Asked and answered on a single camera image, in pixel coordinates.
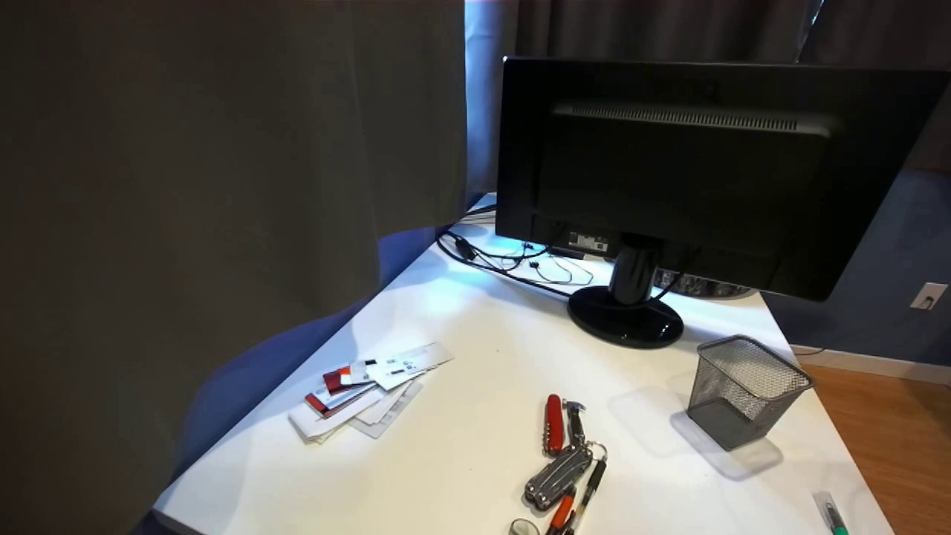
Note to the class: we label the green pen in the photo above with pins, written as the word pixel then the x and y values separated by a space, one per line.
pixel 832 514

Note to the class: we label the white card with black print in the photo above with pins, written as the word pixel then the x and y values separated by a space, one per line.
pixel 412 364

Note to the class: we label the clear badge holder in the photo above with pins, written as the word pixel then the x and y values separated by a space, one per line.
pixel 391 408

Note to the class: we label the white card with red stripe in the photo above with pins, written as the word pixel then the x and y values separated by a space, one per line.
pixel 345 377

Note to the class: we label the black key fob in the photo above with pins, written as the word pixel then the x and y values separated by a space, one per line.
pixel 574 423

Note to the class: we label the large white card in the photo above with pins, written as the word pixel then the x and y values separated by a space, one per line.
pixel 323 420

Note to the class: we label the grey multi-tool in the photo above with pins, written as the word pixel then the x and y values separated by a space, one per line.
pixel 557 480

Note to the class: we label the black slim key tool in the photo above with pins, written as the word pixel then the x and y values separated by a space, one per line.
pixel 590 492

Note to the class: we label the black computer monitor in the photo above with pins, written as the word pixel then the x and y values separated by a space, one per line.
pixel 715 166

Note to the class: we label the small orange tool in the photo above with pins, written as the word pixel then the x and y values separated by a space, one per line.
pixel 559 511

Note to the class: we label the round silver token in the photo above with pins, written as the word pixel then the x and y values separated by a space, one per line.
pixel 525 526

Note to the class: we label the clear plastic lid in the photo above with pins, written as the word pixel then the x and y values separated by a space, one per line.
pixel 733 462

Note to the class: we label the white wall outlet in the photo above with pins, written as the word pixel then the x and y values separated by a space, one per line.
pixel 929 296

